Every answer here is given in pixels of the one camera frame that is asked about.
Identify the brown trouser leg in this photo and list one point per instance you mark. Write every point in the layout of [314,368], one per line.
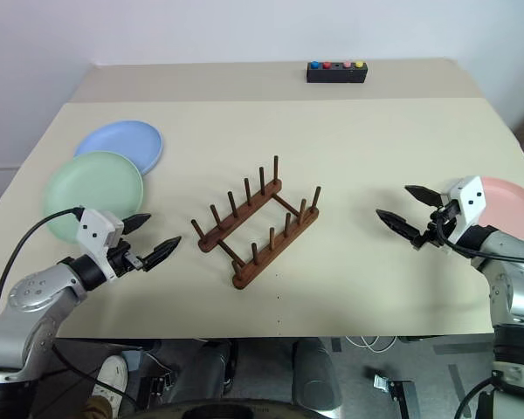
[98,408]

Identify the dark grey rounded shape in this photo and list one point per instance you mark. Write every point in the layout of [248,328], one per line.
[201,366]
[316,375]

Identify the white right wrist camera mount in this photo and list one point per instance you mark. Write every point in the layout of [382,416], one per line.
[471,196]

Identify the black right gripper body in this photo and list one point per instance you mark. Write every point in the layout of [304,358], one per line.
[441,222]

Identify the black box with coloured buttons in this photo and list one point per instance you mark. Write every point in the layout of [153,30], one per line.
[336,75]

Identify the black floor bracket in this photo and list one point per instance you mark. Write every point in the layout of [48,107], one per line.
[157,384]

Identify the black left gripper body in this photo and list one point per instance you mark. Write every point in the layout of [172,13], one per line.
[124,262]

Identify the white sneaker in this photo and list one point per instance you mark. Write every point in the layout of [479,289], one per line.
[111,375]

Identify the pink plate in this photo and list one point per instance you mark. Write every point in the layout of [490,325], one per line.
[515,205]

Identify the dark round disc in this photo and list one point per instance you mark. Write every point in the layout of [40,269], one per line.
[244,410]

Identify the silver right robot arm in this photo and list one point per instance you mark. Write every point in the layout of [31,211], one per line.
[515,262]

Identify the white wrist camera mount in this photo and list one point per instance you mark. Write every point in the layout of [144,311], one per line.
[471,196]
[94,227]

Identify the green plate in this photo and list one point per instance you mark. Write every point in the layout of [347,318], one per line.
[91,183]

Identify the blue plate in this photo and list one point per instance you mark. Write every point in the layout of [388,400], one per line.
[122,139]

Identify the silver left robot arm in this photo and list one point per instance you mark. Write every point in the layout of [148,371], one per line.
[30,292]

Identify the wooden dish rack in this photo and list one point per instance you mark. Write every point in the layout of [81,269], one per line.
[266,258]

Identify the metal floor bracket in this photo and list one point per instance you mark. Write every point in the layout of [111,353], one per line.
[393,386]

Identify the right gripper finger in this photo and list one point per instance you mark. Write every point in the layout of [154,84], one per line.
[423,194]
[397,223]

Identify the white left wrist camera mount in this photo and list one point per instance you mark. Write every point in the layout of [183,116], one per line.
[94,227]

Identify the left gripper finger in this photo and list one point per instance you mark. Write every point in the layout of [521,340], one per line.
[163,252]
[135,222]

